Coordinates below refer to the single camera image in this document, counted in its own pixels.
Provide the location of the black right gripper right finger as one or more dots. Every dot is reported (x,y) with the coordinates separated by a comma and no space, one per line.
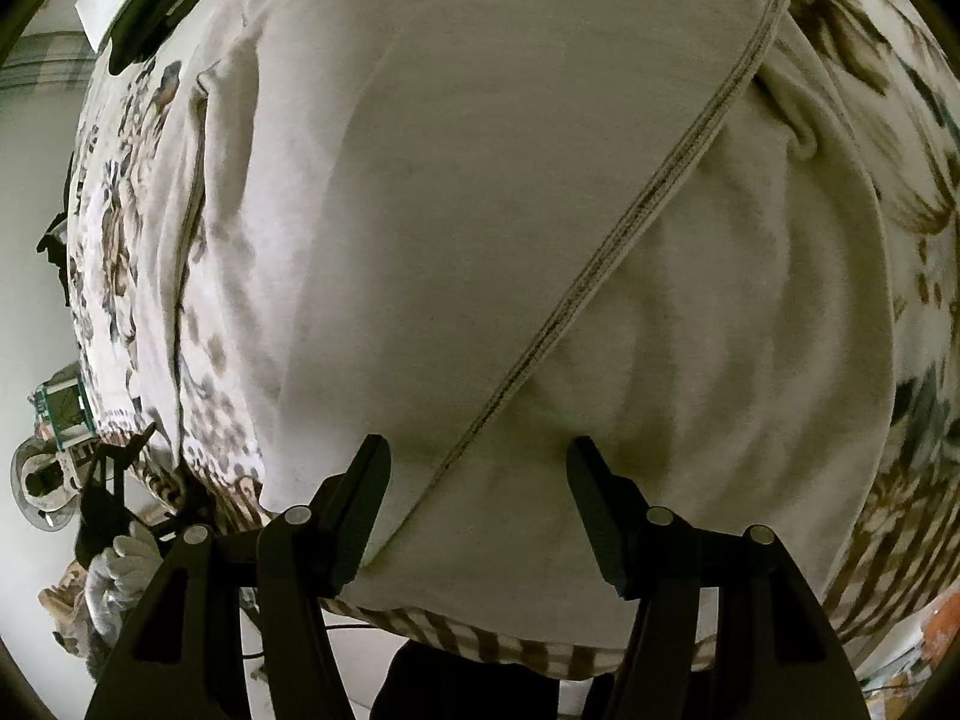
(726,625)

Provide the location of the floral fleece blanket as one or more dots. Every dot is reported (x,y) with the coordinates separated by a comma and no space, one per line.
(899,94)

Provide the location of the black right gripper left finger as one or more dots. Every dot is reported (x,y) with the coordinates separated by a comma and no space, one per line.
(180,653)

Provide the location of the white gloved hand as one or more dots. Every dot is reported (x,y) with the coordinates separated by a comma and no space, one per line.
(117,579)

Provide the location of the beige long-sleeve shirt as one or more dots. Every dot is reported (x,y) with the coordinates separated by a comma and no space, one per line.
(482,228)

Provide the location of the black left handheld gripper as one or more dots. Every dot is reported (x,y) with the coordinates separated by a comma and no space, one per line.
(103,513)

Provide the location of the green white box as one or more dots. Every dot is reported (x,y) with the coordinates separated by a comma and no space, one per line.
(62,412)

